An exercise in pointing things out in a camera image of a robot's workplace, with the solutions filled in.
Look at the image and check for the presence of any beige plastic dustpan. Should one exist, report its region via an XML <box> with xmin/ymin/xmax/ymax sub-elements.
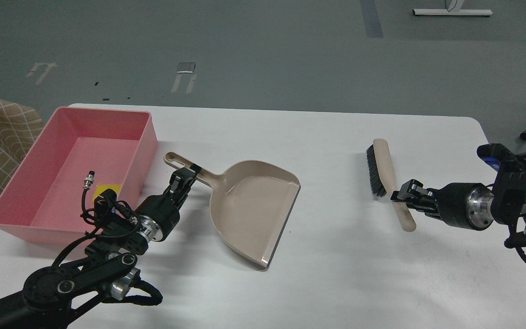
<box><xmin>164</xmin><ymin>152</ymin><xmax>301</xmax><ymax>269</ymax></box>

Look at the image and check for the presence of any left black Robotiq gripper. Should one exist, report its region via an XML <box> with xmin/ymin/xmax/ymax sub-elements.
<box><xmin>134</xmin><ymin>163</ymin><xmax>202</xmax><ymax>242</ymax></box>

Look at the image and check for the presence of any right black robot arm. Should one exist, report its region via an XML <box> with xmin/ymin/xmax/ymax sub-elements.
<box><xmin>391</xmin><ymin>143</ymin><xmax>526</xmax><ymax>264</ymax></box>

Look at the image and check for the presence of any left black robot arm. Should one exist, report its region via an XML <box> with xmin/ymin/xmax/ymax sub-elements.
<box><xmin>0</xmin><ymin>164</ymin><xmax>202</xmax><ymax>329</ymax></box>

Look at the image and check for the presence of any grey floor plate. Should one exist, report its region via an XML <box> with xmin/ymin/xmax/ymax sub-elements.
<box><xmin>177</xmin><ymin>62</ymin><xmax>196</xmax><ymax>74</ymax></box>

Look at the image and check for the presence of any yellow sponge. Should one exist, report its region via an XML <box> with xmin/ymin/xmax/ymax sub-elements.
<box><xmin>90</xmin><ymin>184</ymin><xmax>122</xmax><ymax>202</ymax></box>

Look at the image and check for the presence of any pink plastic bin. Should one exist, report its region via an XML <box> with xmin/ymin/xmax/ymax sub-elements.
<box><xmin>0</xmin><ymin>107</ymin><xmax>158</xmax><ymax>245</ymax></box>

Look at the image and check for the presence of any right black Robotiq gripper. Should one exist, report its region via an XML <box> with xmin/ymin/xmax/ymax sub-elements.
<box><xmin>390</xmin><ymin>179</ymin><xmax>494</xmax><ymax>231</ymax></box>

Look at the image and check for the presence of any beige hand brush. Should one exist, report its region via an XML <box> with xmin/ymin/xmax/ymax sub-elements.
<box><xmin>365</xmin><ymin>139</ymin><xmax>417</xmax><ymax>233</ymax></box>

